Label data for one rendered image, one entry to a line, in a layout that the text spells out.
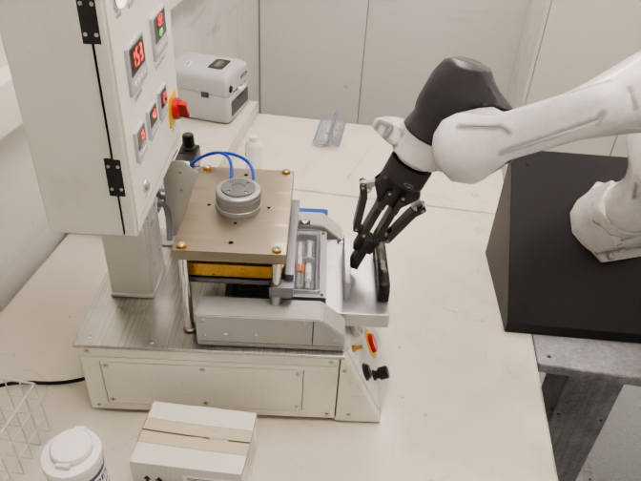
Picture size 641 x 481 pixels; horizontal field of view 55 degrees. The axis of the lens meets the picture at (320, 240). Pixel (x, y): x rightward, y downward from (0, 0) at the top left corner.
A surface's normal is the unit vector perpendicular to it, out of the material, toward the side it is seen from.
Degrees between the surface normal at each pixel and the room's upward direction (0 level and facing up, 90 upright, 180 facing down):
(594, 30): 90
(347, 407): 90
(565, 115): 75
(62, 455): 1
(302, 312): 0
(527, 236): 43
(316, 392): 90
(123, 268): 90
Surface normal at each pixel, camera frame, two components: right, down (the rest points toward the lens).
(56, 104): -0.01, 0.58
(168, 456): 0.07, -0.84
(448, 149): -0.66, 0.23
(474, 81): 0.15, 0.45
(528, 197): -0.01, -0.20
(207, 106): -0.25, 0.56
